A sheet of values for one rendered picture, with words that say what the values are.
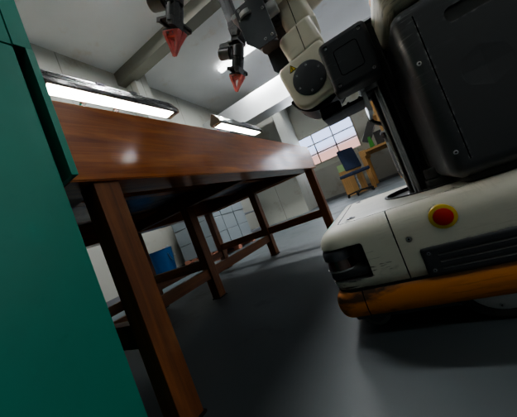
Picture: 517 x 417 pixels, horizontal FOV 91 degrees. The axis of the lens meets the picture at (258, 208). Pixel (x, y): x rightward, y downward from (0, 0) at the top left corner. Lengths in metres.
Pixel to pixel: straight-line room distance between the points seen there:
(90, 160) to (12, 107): 0.15
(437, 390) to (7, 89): 0.89
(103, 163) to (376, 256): 0.67
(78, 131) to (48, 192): 0.19
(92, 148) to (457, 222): 0.80
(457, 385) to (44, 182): 0.78
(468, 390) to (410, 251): 0.25
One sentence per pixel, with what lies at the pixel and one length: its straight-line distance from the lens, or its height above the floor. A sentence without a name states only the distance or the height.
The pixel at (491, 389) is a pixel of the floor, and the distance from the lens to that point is 0.60.
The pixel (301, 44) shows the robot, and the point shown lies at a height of 0.83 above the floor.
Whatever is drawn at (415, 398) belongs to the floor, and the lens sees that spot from 0.60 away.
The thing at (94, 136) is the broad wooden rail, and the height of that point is 0.69.
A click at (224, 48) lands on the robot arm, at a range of 1.45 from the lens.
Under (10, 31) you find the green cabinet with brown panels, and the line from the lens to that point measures 0.74.
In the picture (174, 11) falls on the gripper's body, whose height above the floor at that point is 1.09.
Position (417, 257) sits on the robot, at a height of 0.17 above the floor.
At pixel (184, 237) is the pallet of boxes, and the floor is 0.47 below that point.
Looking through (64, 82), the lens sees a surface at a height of 1.05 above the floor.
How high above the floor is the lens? 0.38
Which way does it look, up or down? 2 degrees up
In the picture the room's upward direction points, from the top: 21 degrees counter-clockwise
